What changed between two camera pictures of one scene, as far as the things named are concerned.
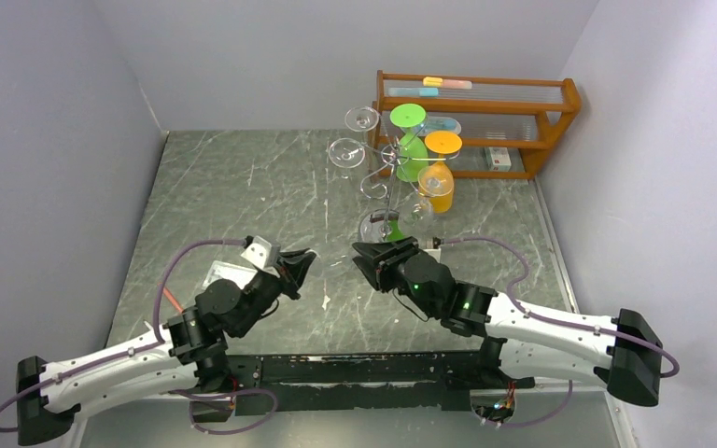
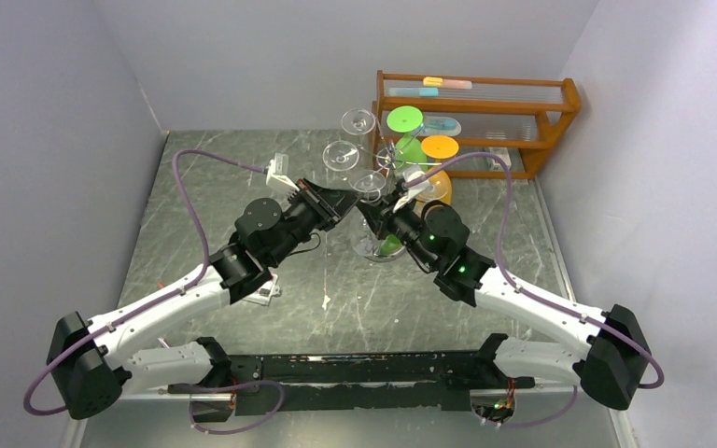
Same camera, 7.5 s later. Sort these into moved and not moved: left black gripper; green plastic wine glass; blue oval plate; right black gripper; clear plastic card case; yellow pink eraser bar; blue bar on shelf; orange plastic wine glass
Moved: clear plastic card case; right black gripper; left black gripper
Not moved: green plastic wine glass; orange plastic wine glass; blue oval plate; blue bar on shelf; yellow pink eraser bar
